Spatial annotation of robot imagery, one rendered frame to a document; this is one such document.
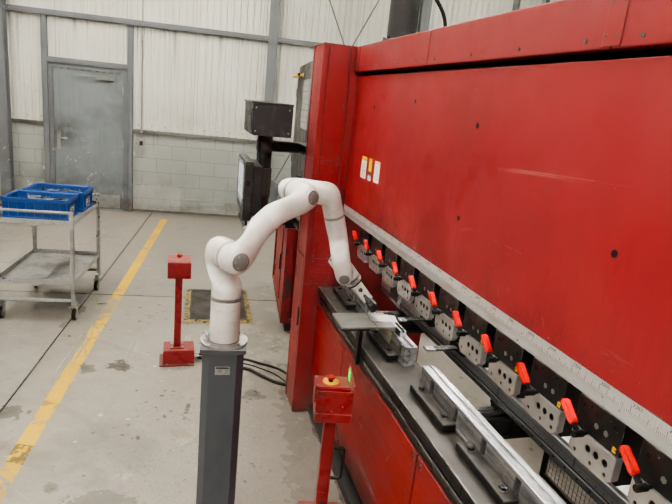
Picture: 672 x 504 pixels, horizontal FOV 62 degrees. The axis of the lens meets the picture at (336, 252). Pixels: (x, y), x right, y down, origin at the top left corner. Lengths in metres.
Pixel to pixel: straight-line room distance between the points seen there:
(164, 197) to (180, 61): 2.14
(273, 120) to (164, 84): 6.07
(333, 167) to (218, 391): 1.56
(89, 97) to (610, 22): 8.56
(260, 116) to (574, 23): 2.11
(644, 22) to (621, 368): 0.77
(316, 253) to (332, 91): 0.96
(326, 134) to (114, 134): 6.48
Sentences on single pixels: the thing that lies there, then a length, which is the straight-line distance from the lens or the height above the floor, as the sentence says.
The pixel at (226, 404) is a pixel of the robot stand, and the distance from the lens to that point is 2.38.
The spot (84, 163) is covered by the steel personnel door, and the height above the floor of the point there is 0.71.
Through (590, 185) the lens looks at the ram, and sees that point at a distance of 1.53.
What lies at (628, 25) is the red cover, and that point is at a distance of 1.51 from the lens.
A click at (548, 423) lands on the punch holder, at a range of 1.68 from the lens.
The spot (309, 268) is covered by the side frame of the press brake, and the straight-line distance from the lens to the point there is 3.43.
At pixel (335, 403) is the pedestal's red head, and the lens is 2.44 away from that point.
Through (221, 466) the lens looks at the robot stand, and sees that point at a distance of 2.54.
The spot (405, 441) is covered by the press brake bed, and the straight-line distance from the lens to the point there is 2.29.
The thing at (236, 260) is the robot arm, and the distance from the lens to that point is 2.11.
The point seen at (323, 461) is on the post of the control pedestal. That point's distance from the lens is 2.68.
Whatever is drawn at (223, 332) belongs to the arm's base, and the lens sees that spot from 2.26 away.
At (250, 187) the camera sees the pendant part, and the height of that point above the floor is 1.45.
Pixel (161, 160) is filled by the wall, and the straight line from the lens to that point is 9.43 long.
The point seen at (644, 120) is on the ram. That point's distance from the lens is 1.43.
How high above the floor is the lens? 1.97
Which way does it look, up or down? 15 degrees down
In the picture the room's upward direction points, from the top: 6 degrees clockwise
